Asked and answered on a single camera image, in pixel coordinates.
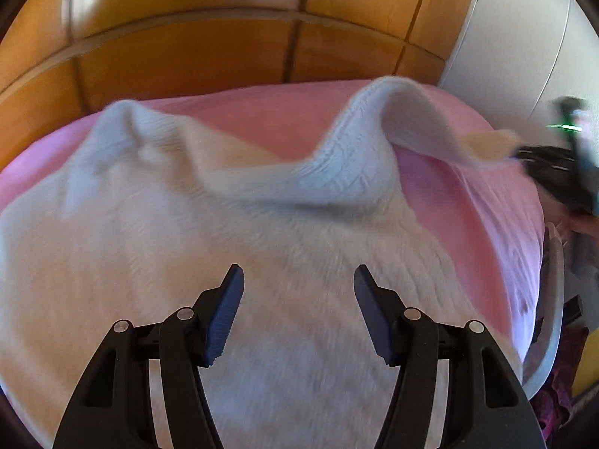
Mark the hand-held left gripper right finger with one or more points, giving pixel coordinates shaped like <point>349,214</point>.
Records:
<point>374,318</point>

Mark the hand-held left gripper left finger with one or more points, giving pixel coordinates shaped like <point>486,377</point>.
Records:
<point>225,314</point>

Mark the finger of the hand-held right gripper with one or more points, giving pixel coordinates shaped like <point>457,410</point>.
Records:
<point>543,161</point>

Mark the white knitted sweater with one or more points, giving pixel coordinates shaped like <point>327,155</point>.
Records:
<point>281,243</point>

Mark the pink blanket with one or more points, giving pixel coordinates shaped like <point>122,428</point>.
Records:
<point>468,224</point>

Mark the white cabinet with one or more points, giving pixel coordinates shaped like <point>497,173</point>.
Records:
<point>514,32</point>

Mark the purple cloth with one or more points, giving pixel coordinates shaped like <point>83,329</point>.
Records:
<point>557,400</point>

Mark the wooden wardrobe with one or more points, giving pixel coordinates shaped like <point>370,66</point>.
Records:
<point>187,56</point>

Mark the white curved plastic frame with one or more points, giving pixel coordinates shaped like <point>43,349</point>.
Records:
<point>554,290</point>

